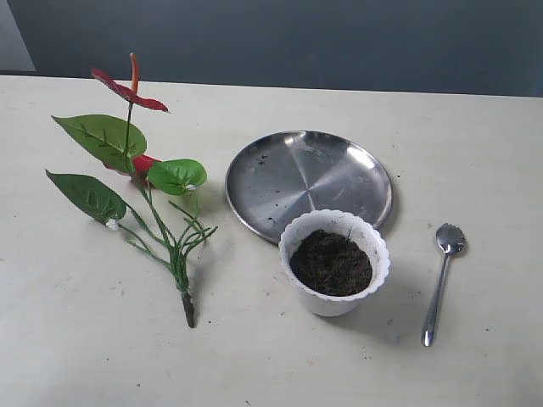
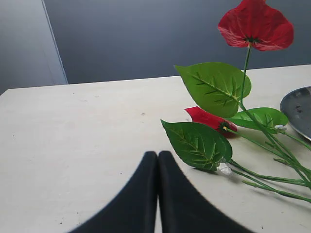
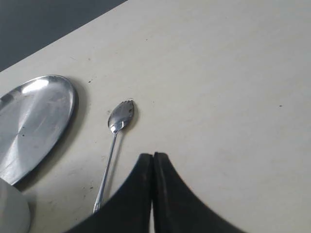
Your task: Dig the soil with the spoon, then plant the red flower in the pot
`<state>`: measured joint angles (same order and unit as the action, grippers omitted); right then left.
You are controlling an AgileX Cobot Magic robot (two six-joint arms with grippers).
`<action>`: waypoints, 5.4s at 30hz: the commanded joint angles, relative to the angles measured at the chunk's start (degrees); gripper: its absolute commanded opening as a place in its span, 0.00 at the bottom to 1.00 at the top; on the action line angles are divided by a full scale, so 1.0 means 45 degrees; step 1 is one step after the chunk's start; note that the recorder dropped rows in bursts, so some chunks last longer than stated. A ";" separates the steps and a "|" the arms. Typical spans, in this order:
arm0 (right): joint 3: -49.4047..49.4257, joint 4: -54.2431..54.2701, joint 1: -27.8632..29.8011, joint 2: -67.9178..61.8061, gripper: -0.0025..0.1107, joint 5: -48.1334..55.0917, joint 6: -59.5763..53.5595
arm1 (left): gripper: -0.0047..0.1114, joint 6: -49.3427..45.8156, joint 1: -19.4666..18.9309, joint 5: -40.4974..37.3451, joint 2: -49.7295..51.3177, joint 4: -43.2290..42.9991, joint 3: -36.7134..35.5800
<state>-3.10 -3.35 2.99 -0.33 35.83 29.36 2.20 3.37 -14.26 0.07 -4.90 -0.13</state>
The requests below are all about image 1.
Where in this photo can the artificial anthurium plant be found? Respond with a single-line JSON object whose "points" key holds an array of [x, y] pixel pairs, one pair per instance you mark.
{"points": [[120, 146]]}

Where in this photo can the steel spoon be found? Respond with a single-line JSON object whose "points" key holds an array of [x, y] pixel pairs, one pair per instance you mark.
{"points": [[451, 241]]}

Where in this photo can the white scalloped plastic pot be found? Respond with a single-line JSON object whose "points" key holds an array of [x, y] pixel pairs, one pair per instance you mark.
{"points": [[346, 224]]}

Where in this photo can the dark potting soil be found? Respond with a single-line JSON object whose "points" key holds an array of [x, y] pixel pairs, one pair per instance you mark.
{"points": [[331, 264]]}

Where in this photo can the round steel plate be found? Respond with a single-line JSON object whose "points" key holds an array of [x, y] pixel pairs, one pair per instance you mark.
{"points": [[279, 177]]}

